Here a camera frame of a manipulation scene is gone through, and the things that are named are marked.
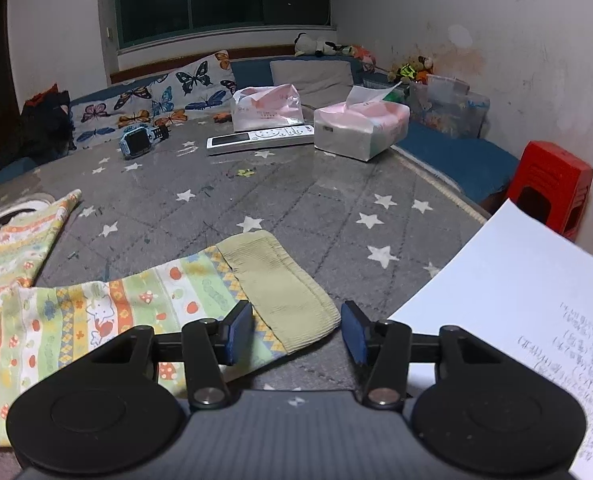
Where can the white remote control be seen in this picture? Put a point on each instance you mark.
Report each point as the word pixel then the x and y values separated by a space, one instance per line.
pixel 261 139

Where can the dark clothes pile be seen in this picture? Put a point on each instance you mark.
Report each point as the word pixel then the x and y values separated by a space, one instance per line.
pixel 46 120

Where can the clear plastic storage box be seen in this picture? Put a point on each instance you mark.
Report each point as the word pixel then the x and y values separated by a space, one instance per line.
pixel 451 107

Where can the small yellow scrap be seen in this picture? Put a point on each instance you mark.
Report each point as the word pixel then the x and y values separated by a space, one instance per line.
pixel 245 173

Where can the grey pillow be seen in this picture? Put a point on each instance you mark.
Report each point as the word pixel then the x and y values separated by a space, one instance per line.
pixel 311 80

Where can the white round cooktop frame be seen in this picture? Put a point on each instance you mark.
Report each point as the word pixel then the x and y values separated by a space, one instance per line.
pixel 34 201

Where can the yellow green plush toy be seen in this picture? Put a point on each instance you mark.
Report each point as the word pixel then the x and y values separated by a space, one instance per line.
pixel 404 72

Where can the red plastic stool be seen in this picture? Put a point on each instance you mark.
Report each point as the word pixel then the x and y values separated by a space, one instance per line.
pixel 551 175

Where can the orange pink plush toy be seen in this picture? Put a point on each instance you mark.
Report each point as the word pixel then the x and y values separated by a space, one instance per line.
pixel 364 57

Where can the small orange toy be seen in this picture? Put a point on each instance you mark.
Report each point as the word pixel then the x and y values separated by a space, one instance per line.
pixel 223 117

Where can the brown wooden sofa backrest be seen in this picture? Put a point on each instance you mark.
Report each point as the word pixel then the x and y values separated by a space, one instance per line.
pixel 141 71

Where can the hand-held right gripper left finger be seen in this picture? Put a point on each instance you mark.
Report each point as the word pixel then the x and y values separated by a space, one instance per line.
pixel 239 332

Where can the pink white tissue pack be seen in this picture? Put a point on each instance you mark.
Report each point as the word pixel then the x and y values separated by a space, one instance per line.
pixel 266 107
pixel 356 127

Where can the white printed paper sheet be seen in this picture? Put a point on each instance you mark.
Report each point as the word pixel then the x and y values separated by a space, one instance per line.
pixel 506 280

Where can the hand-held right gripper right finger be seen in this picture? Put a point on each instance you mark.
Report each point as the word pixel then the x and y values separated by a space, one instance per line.
pixel 354 332

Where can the white black plush dog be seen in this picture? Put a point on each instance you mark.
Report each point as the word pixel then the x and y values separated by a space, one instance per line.
pixel 316 46

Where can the blue sofa bench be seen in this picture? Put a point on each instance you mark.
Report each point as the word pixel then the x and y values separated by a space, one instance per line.
pixel 446 152

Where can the grey star-print table cover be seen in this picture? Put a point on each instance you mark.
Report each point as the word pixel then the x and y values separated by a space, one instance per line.
pixel 286 200

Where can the blue children's smartwatch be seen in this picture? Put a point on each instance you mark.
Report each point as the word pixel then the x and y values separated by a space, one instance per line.
pixel 139 141

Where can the orange tiger plush toy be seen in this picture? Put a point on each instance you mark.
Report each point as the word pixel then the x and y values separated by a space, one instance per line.
pixel 423 67

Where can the butterfly print pillow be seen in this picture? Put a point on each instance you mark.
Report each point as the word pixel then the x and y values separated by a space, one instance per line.
pixel 111 115
pixel 196 80

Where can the pastel printed children's pants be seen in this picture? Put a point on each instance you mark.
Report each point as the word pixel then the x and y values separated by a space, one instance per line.
pixel 126 305

